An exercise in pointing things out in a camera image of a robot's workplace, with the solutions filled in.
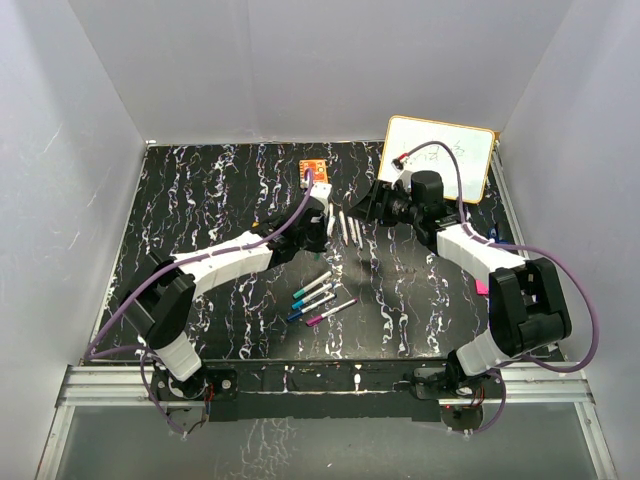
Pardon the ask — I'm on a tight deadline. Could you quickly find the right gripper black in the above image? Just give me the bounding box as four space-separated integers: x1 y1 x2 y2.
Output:
348 180 422 227

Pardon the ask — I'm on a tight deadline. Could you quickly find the teal marker pen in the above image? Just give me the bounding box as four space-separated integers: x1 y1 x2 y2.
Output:
292 271 332 299

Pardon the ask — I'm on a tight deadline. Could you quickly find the light blue marker pen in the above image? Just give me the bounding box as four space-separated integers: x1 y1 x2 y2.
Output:
347 216 359 248

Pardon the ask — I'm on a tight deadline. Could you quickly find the pink marker pen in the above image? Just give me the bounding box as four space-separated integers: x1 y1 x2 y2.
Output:
338 210 350 246

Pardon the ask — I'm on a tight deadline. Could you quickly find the light green marker pen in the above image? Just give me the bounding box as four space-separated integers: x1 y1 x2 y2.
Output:
354 220 363 250

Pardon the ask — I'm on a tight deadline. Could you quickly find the yellow marker pen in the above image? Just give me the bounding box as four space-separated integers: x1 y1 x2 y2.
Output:
326 203 335 238

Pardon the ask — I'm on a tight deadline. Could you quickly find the cyan marker pen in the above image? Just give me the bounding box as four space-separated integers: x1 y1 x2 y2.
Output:
291 282 334 310

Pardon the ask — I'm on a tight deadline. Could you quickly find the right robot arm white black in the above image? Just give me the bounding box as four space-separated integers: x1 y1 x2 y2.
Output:
348 171 572 397

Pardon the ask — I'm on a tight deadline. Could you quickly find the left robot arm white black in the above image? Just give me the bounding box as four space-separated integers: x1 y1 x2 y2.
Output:
121 197 329 399

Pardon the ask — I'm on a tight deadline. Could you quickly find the dark blue marker pen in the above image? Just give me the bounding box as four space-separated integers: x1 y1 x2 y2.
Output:
287 293 336 322

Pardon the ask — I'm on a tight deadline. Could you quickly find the magenta marker pen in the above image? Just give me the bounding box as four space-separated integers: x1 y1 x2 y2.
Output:
306 298 359 327

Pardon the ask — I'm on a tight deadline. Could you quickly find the blue object at edge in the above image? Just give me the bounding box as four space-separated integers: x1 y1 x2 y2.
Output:
488 223 509 244

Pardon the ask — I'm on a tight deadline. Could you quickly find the magenta object at edge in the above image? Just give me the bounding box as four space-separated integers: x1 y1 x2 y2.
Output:
475 280 489 295

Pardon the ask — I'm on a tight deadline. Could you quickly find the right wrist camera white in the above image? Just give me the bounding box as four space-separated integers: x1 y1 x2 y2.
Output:
392 155 412 190

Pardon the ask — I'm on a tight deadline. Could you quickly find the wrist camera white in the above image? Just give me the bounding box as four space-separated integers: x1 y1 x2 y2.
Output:
392 155 412 190
310 182 332 215

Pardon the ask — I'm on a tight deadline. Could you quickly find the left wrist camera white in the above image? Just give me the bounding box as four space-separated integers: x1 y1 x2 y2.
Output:
310 182 332 215

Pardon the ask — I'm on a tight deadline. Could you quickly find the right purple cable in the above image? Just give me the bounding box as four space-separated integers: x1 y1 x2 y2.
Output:
399 142 600 435

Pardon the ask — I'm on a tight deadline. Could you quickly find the purple cable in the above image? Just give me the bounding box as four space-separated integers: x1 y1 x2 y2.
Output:
83 167 316 436
399 142 600 435

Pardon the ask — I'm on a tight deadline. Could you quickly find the white board orange frame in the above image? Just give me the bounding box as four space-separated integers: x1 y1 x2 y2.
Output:
377 115 496 204

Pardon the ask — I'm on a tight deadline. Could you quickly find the black base frame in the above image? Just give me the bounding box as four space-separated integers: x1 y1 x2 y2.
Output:
151 359 501 423

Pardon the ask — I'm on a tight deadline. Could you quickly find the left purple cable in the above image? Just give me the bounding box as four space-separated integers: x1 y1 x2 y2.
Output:
83 167 316 436

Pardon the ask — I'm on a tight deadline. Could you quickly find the aluminium rail frame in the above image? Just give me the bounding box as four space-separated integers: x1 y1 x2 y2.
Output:
36 359 616 479

